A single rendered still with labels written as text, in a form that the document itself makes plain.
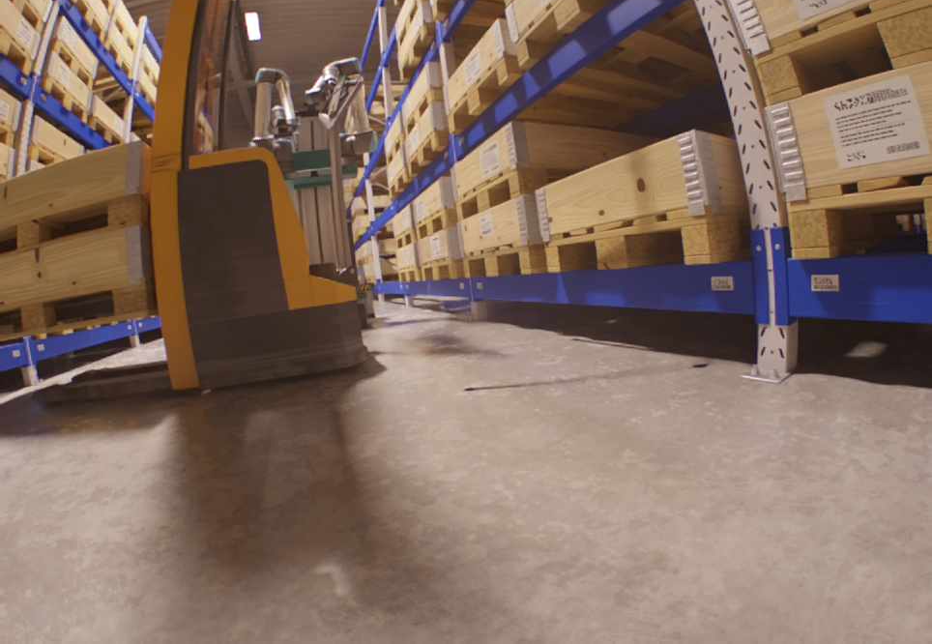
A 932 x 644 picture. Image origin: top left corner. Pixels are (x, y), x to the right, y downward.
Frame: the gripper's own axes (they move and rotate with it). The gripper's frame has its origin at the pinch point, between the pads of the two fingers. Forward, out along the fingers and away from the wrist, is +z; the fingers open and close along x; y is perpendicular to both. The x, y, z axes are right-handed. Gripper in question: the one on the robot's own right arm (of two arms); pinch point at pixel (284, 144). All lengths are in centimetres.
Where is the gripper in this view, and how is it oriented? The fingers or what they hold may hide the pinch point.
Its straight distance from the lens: 263.6
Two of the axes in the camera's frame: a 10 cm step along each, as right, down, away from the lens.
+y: -3.6, 3.9, 8.5
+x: -8.5, 2.5, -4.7
